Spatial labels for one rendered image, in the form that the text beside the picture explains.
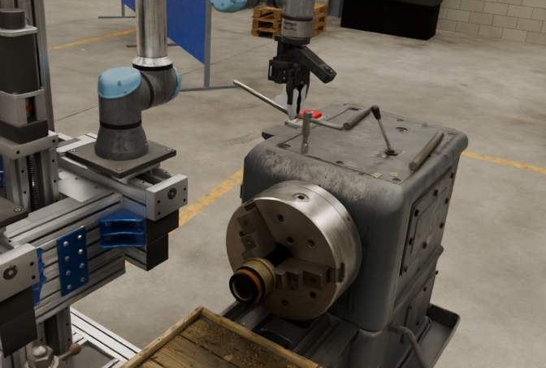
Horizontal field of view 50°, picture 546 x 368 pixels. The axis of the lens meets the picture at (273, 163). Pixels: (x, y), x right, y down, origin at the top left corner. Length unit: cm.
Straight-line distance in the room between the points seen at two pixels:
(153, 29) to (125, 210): 51
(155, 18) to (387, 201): 81
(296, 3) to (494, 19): 984
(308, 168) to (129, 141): 52
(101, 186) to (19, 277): 45
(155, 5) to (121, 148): 41
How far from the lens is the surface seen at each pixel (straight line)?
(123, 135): 166
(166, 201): 164
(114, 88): 162
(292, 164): 148
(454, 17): 1126
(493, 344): 310
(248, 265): 129
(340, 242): 132
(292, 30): 142
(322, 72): 142
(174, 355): 142
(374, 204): 139
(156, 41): 171
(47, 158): 165
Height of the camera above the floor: 184
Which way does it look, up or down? 24 degrees down
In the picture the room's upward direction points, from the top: 4 degrees clockwise
